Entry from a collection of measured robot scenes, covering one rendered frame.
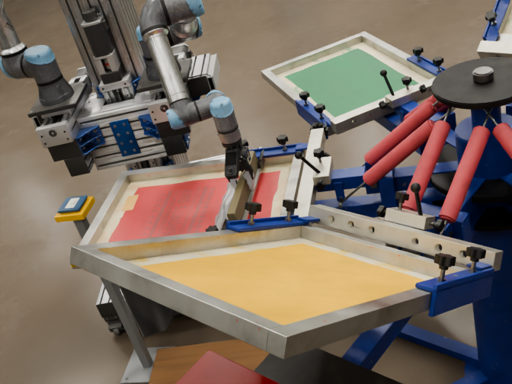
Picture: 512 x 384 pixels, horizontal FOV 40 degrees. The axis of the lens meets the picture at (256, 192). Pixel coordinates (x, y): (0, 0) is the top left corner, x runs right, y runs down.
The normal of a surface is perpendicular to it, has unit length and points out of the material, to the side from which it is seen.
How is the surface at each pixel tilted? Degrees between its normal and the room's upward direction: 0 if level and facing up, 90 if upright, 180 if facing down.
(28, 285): 0
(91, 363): 0
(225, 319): 58
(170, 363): 0
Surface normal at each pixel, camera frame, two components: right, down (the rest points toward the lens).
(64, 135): -0.01, 0.55
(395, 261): -0.65, 0.03
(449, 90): -0.24, -0.81
